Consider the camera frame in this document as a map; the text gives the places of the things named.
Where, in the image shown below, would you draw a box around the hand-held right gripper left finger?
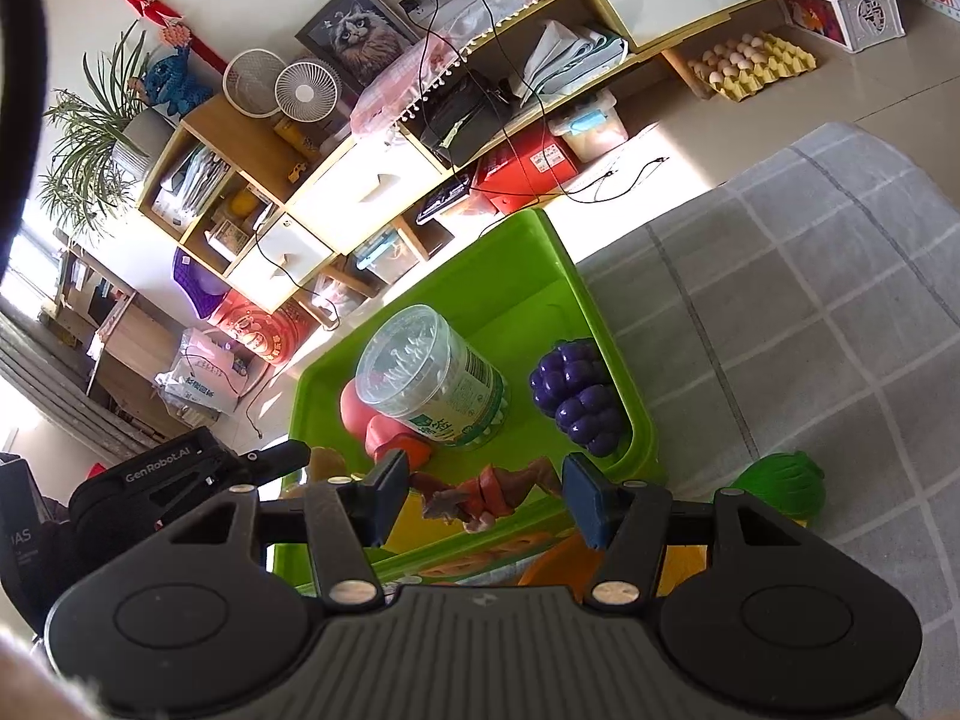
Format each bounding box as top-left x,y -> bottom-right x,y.
160,448 -> 412,612

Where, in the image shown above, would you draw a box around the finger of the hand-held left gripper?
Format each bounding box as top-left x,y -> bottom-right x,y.
240,440 -> 313,483

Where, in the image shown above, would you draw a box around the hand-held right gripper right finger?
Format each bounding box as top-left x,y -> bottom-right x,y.
561,452 -> 812,611

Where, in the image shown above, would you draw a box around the pink rubber toy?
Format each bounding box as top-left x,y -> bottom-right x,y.
339,382 -> 433,470

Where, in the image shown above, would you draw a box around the red dinosaur figure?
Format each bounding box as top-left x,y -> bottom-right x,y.
409,457 -> 565,535

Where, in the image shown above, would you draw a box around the purple toy grapes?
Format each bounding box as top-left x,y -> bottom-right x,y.
529,339 -> 628,458

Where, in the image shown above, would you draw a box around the clear cotton swab jar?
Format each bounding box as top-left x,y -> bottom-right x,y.
354,305 -> 512,452

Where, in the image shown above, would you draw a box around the toy corn cob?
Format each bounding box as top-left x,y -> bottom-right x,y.
661,451 -> 827,595

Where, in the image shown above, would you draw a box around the green plastic box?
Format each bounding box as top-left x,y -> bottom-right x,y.
271,208 -> 668,590

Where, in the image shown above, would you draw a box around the white plastic bag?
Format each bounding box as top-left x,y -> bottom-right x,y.
154,326 -> 249,418

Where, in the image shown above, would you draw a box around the red patterned bag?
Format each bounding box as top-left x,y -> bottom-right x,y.
208,289 -> 320,365

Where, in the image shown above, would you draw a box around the wooden side shelf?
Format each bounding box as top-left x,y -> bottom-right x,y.
34,232 -> 189,437

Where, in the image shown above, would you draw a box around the purple plastic bin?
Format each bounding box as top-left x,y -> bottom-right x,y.
171,244 -> 234,320

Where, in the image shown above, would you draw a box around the small clear storage box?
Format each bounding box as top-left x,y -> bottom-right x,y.
349,229 -> 422,287

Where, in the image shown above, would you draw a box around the grey checked blanket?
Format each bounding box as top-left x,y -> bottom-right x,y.
576,120 -> 960,720

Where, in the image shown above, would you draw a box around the stack of papers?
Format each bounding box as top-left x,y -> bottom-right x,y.
154,146 -> 234,230

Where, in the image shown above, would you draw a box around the black keyboard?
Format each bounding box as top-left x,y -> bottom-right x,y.
415,172 -> 474,227

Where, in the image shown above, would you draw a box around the red box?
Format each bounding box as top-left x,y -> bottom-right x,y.
472,127 -> 579,215

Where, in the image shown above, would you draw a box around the wooden shelf unit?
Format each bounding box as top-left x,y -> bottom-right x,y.
137,94 -> 376,332

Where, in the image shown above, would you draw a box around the potted green plant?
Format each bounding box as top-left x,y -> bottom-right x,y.
41,19 -> 178,235

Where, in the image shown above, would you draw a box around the clear storage box blue lid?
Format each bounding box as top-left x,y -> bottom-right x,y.
547,90 -> 630,163

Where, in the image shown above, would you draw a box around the white desk fan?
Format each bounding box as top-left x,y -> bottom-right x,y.
273,60 -> 355,137

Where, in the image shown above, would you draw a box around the white round mesh fan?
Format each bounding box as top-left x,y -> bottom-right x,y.
222,49 -> 290,118

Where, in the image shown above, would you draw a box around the pink fringed cloth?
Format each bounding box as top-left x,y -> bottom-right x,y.
351,0 -> 625,137

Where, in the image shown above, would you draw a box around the blue plush toy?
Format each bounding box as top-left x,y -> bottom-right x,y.
139,45 -> 215,118

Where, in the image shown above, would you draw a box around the black device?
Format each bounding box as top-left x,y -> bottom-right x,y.
418,69 -> 519,167

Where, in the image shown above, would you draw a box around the framed cat picture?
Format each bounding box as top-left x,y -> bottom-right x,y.
295,0 -> 422,92

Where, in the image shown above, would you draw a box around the folded pale cloth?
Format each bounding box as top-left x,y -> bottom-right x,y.
520,19 -> 630,95

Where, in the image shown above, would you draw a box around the yellow egg tray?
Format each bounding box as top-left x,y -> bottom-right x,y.
685,30 -> 819,103

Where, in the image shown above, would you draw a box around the black power cable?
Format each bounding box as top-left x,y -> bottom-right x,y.
416,0 -> 671,206
244,202 -> 339,440

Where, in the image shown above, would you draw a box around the black blurred strap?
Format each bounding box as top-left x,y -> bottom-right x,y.
0,0 -> 50,272

